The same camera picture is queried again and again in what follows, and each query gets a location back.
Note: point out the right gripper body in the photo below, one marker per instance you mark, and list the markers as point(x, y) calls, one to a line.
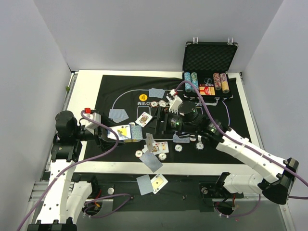
point(161, 121)

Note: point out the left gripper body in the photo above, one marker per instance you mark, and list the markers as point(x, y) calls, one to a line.
point(100, 135)

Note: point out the face up jack card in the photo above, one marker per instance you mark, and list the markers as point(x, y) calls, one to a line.
point(143, 119)

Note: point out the face up king card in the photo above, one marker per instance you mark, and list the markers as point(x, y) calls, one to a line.
point(160, 147)

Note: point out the blue playing card deck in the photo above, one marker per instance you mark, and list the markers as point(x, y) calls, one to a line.
point(128, 133)

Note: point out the yellow dealer button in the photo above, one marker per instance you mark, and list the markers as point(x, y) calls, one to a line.
point(143, 97)

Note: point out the blue white chip stack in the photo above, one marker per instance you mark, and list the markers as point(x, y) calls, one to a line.
point(178, 148)

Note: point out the grey white chip stack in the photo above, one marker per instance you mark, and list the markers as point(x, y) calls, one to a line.
point(162, 156)

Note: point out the red white chip stack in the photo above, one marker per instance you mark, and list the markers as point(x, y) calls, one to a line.
point(138, 153)

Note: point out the ace of spades card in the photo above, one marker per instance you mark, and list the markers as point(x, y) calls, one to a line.
point(158, 182)

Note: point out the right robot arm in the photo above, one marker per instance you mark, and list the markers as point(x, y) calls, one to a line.
point(274, 177)

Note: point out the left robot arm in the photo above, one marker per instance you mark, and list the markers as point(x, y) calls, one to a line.
point(62, 204)

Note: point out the black poker table mat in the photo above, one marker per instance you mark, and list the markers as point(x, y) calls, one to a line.
point(122, 92)

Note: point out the red orange card deck box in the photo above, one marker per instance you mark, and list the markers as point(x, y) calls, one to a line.
point(206, 90)

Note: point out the blue chip row right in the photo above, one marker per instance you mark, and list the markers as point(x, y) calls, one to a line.
point(194, 79)

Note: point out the blue chip row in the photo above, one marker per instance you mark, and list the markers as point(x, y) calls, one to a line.
point(188, 87)
point(194, 79)

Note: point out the clear round button in case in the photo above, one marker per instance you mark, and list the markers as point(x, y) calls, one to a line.
point(208, 80)

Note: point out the blue chip row left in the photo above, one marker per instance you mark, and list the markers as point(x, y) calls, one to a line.
point(188, 87)

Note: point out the tan chip row in case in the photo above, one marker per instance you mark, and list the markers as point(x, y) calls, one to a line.
point(224, 83)

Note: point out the red chip row in case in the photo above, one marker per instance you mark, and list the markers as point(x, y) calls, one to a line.
point(217, 82)

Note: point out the black poker chip case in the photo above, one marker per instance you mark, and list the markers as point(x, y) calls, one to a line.
point(207, 58)

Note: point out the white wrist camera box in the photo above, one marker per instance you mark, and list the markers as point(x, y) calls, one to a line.
point(92, 119)

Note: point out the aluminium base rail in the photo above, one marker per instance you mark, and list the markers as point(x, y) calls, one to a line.
point(275, 192)

